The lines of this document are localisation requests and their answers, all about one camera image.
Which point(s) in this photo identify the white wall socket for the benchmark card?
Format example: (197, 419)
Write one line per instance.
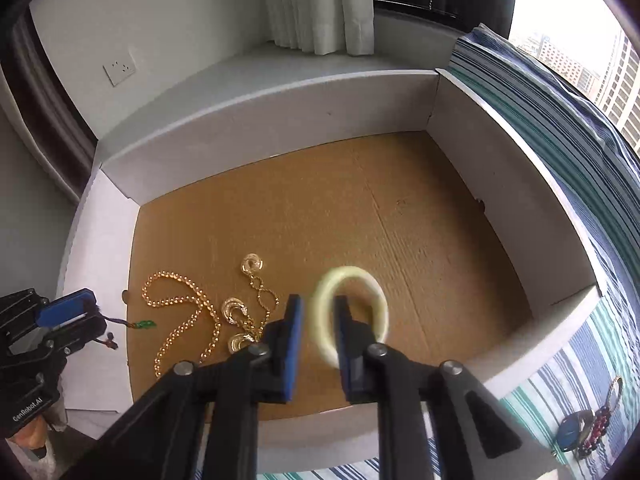
(119, 68)

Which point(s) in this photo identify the blue striped bed sheet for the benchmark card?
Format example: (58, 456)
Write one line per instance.
(575, 209)

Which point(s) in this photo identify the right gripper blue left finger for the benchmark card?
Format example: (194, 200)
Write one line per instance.
(283, 339)

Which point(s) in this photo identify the black blue-faced wristwatch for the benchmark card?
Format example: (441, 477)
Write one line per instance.
(574, 429)

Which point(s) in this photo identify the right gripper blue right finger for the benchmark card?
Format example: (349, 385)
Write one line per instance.
(360, 372)

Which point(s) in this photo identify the person's left hand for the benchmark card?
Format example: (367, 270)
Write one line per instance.
(33, 437)

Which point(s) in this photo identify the white cardboard box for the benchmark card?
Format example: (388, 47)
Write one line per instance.
(407, 174)

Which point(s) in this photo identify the gold braided bangle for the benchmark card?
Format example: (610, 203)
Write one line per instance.
(615, 391)

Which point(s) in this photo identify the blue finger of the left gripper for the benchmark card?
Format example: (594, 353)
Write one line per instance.
(67, 308)
(73, 336)

